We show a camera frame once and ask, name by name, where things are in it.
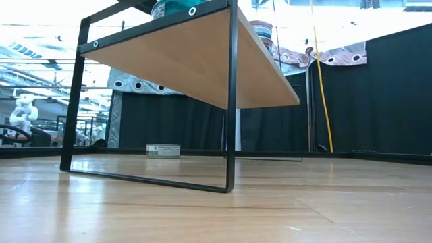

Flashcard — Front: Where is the Bumble Bee light tuna can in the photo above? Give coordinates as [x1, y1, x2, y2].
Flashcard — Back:
[146, 144, 182, 159]

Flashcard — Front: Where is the blue Wild Planet tuna can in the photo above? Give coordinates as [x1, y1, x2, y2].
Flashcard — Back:
[259, 36, 275, 57]
[249, 20, 273, 40]

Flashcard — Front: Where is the teal tuna can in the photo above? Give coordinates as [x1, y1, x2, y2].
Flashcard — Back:
[151, 0, 207, 20]

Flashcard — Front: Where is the black curtain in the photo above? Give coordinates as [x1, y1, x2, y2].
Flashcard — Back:
[118, 91, 227, 151]
[240, 22, 432, 156]

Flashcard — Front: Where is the silver grommeted tarp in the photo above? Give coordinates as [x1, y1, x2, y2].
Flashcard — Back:
[107, 65, 185, 149]
[271, 40, 368, 76]

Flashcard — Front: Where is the black background chair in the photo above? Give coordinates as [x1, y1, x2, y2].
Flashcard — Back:
[0, 124, 52, 148]

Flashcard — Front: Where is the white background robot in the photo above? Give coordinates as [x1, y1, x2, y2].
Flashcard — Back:
[9, 93, 40, 135]

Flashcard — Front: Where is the wooden shelf with black frame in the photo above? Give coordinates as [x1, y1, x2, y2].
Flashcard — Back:
[59, 0, 304, 194]

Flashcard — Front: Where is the yellow cable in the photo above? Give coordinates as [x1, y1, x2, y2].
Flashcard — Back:
[309, 0, 334, 153]

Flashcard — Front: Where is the black aluminium table frame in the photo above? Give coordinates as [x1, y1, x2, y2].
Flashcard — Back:
[0, 145, 432, 167]

